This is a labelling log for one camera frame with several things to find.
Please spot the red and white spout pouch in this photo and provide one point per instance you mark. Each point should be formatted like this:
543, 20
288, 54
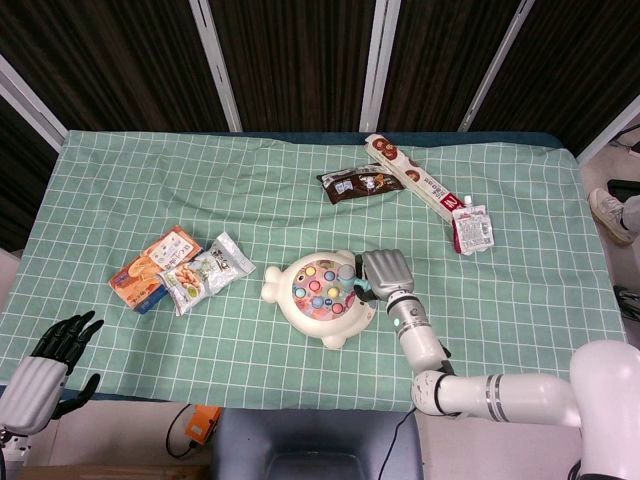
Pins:
472, 230

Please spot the blue-grey robot base seat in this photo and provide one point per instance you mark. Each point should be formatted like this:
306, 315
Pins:
315, 445

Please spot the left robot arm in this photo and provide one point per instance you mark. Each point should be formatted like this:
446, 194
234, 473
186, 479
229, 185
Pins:
10, 455

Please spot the black flat floor object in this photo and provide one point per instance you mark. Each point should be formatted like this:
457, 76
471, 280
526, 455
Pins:
622, 186

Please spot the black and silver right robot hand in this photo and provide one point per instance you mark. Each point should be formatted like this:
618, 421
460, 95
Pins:
390, 272

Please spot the long white and red box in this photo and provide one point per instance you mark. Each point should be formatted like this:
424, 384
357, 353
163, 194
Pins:
400, 162

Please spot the white partition post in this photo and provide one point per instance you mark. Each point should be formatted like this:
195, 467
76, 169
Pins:
495, 65
607, 130
30, 100
380, 65
215, 65

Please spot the white sneaker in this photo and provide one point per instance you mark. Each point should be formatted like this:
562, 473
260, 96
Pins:
607, 210

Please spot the orange device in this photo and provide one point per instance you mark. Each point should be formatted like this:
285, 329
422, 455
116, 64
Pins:
202, 425

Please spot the brown cardboard box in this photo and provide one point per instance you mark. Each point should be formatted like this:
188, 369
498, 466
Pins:
115, 473

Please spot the orange and blue biscuit box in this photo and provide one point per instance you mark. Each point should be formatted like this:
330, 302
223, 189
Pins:
140, 275

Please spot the brown snack packet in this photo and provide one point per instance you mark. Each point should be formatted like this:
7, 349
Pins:
357, 184

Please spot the white whack-a-mole toy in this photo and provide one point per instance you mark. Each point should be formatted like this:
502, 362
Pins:
310, 320

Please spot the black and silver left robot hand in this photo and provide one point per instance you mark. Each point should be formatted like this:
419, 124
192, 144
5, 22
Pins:
30, 390

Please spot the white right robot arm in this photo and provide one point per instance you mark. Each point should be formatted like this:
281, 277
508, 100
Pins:
525, 395

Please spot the silver snack bag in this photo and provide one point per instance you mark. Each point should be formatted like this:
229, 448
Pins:
210, 272

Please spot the light blue toy hammer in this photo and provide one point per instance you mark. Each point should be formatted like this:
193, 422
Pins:
347, 274

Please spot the green checkered tablecloth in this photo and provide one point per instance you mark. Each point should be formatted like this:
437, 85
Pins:
200, 200

